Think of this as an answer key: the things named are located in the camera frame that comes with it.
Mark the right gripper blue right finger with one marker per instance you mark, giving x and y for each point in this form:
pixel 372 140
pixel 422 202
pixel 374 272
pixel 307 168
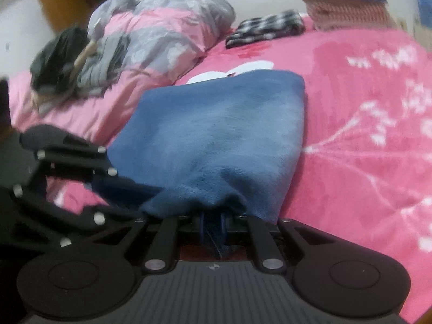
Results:
pixel 247 242

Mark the pink grey floral duvet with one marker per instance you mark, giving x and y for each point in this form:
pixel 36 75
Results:
pixel 167 39

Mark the blue denim jeans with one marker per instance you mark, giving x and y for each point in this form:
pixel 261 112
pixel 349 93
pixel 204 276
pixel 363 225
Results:
pixel 231 144

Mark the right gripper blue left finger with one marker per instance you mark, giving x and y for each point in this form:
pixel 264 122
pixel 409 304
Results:
pixel 169 241

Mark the pink patterned folded garment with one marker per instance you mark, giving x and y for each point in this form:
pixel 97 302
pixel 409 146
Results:
pixel 348 14

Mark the dark green garment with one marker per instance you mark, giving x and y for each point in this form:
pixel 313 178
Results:
pixel 52 66

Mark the black white plaid garment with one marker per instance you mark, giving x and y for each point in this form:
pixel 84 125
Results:
pixel 284 24

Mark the pink floral bed blanket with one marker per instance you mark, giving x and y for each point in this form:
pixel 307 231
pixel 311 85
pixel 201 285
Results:
pixel 366 161

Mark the grey knit garment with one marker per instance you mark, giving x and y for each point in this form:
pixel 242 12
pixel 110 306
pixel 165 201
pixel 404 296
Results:
pixel 102 68

